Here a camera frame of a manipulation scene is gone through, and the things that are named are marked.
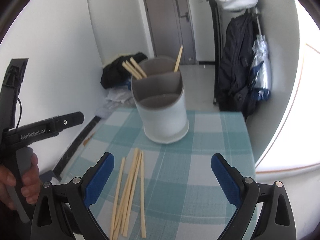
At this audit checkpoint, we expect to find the black jacket pile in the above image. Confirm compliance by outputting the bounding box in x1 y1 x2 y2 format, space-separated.
100 52 148 89

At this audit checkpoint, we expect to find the chopstick in holder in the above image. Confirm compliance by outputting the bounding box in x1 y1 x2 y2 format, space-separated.
122 62 143 80
130 57 148 78

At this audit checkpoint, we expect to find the chopstick on table two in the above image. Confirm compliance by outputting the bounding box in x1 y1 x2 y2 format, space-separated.
113 148 138 239

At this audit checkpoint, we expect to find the white plastic parcel bag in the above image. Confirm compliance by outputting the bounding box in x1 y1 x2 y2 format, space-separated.
105 88 134 105

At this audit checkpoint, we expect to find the black backpack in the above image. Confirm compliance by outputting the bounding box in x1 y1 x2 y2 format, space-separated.
217 12 257 119

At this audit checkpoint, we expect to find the grey entrance door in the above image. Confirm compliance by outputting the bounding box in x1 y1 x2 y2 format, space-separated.
143 0 196 65

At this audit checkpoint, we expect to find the grey plastic parcel bag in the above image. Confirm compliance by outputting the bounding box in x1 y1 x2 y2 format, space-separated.
95 104 118 119

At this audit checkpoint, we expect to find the white grey utensil holder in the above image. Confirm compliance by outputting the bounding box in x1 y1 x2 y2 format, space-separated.
131 56 189 144

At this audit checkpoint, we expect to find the chopstick in holder left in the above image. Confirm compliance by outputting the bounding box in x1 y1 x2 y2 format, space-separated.
122 62 143 80

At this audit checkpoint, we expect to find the teal plaid tablecloth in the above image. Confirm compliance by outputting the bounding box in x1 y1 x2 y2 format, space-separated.
62 108 255 239

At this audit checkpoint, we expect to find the chopstick on table three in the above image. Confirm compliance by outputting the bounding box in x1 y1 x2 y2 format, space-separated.
123 148 142 237

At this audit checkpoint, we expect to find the tan boots pair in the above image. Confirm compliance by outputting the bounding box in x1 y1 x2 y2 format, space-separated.
83 132 95 147

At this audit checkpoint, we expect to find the silver folded umbrella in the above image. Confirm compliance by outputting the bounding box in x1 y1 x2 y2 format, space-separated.
249 7 272 101

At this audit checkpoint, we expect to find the chopstick on table one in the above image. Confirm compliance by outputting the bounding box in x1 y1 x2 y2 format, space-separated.
110 157 125 239

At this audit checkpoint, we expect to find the person's left hand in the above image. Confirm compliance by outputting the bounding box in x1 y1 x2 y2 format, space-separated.
0 153 42 210

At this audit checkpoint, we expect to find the wooden chopstick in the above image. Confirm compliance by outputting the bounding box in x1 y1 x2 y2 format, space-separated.
174 45 183 72

